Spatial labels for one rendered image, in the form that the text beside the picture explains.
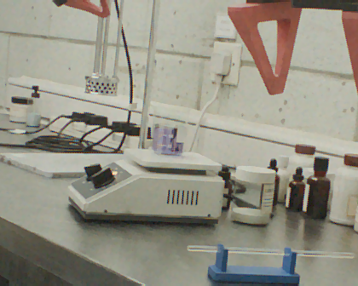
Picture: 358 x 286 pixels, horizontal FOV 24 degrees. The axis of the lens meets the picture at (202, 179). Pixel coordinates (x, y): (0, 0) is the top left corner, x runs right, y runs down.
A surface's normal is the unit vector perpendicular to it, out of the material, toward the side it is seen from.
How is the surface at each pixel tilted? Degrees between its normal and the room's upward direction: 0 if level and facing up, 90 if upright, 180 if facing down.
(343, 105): 90
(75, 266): 90
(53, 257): 90
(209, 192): 90
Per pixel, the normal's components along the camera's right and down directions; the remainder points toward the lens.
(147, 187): 0.32, 0.18
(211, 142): -0.76, 0.01
